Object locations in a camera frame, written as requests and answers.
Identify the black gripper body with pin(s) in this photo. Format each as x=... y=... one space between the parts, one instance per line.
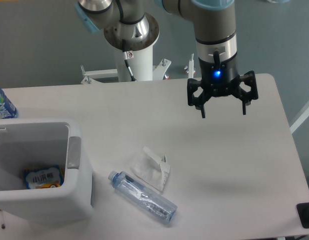
x=221 y=79

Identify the blue labelled water bottle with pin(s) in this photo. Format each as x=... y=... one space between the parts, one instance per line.
x=7 y=108

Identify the white metal base frame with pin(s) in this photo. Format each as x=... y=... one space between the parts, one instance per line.
x=159 y=72

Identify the clear plastic bottle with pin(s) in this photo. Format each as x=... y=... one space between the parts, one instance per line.
x=142 y=196

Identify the white trash can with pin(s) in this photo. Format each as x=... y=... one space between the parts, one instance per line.
x=32 y=143

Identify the black device at table edge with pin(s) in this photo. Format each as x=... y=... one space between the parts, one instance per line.
x=303 y=212

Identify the white frame at right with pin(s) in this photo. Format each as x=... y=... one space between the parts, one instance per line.
x=300 y=118

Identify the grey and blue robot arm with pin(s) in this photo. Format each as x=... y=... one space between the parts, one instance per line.
x=213 y=21

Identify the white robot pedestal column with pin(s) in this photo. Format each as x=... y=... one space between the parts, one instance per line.
x=133 y=48

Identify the blue snack packet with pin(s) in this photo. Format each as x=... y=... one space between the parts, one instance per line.
x=41 y=178

